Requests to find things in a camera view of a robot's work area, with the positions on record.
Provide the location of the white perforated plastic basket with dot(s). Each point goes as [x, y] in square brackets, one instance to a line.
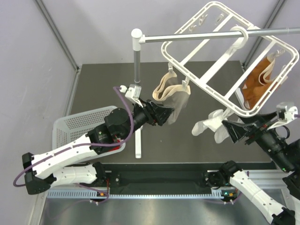
[70, 128]

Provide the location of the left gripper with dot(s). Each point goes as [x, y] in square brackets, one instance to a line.
[152, 110]

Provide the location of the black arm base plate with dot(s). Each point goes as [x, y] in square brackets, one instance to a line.
[160, 182]

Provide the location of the metal drying rack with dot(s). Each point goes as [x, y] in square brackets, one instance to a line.
[139, 38]

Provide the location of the orange beige sock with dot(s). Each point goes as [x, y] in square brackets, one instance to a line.
[259, 80]

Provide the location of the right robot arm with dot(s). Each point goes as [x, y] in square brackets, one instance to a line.
[287, 158]

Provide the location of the grey beige sock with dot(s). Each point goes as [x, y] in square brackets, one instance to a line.
[170, 93]

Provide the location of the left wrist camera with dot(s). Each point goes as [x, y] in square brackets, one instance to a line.
[132, 93]

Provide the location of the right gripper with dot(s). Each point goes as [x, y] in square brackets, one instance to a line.
[236, 130]

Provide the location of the white sock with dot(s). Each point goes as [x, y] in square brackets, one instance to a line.
[214, 123]

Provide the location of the white clip sock hanger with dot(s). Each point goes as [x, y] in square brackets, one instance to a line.
[233, 26]

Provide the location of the red sock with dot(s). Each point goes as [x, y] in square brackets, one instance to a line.
[116, 147]

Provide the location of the dark grey table mat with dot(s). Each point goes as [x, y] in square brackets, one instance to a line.
[169, 143]

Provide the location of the slotted grey cable duct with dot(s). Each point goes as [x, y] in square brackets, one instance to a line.
[89, 194]

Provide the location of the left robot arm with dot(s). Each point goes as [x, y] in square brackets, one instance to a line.
[58, 167]

